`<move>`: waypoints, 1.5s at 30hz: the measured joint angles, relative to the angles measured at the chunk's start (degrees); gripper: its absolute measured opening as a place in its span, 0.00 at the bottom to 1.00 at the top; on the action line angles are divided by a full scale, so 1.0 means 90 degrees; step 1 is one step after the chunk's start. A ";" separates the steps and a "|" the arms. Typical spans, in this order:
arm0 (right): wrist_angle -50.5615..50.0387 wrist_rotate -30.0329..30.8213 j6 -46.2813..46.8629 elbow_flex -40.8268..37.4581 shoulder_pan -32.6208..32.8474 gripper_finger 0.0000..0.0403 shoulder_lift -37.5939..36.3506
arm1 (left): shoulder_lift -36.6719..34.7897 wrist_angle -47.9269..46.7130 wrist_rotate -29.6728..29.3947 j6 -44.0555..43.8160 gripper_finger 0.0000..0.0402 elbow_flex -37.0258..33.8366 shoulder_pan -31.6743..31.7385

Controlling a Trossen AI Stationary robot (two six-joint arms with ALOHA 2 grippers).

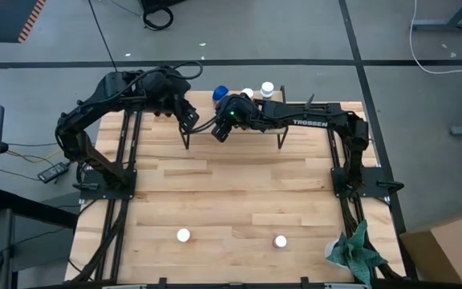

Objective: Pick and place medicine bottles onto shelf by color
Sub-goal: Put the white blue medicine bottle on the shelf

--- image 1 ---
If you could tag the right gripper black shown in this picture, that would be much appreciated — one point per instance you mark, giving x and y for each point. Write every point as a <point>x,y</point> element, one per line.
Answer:
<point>237,112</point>

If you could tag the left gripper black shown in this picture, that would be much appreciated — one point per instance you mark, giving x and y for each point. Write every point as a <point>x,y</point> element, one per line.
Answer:
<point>177,96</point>

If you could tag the clear bottle blue cap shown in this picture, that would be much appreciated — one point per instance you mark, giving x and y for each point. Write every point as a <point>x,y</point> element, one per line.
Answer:
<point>220,92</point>

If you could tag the white aspirin bottle green label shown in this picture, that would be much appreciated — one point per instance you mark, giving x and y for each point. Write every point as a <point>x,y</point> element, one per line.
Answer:
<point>267,86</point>

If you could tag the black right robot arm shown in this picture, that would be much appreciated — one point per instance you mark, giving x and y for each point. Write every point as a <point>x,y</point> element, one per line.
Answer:
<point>311,120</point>

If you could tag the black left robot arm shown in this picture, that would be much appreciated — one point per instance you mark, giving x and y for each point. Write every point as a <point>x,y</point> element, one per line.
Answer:
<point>90,100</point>

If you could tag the wooden shelf black metal legs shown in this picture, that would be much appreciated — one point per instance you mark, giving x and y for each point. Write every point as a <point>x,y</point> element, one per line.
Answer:
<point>205,102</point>

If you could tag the black equipment case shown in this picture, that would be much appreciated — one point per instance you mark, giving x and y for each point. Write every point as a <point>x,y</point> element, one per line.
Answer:
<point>155,4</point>

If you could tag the black clamp lever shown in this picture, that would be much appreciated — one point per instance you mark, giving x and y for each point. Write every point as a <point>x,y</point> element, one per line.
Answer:
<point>391,185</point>
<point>86,186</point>

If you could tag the black power adapter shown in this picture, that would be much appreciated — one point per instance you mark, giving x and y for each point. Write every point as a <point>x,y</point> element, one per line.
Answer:
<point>52,172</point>

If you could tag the black metal stand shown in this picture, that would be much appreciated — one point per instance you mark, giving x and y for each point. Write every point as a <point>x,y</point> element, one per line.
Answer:
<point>34,208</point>

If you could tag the black mat orange striped edge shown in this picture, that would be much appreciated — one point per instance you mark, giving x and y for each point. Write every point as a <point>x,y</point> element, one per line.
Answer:
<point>6,20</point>

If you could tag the green crumpled cloth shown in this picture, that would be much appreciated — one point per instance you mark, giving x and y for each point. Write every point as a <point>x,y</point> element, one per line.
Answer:
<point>355,253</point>

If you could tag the brown cardboard box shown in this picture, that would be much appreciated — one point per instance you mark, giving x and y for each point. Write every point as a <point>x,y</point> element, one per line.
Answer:
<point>451,249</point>

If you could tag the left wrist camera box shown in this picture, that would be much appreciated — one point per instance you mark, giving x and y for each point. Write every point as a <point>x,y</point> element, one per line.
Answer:
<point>189,118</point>

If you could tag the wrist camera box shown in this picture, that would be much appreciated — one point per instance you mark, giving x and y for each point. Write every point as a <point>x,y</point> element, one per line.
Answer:
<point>222,131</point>
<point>189,118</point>

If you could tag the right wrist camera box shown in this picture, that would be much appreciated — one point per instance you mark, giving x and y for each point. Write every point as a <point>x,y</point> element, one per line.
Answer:
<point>222,131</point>

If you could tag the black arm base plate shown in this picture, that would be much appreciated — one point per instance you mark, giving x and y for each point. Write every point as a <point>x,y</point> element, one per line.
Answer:
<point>128,193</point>
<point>375,190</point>

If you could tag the small black frame lever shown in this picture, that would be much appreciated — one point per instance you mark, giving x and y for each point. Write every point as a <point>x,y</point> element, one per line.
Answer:
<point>309,102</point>

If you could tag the black aluminium table frame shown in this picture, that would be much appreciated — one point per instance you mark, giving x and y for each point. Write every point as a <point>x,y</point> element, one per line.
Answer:
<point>255,286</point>

